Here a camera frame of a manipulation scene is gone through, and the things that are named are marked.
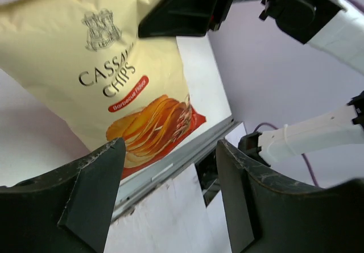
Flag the orange chips bag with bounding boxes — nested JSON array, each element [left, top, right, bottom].
[[1, 0, 206, 177]]

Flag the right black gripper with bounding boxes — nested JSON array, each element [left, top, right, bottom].
[[138, 0, 257, 38]]

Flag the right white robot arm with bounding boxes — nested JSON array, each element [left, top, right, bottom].
[[139, 0, 363, 164]]

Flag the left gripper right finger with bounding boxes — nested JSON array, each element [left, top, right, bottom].
[[216, 140, 363, 252]]

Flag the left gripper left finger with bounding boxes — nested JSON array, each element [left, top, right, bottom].
[[1, 139, 126, 252]]

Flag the aluminium table frame rail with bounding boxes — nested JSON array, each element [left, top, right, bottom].
[[111, 117, 241, 222]]

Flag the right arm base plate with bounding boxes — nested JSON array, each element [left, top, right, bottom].
[[195, 149, 221, 206]]

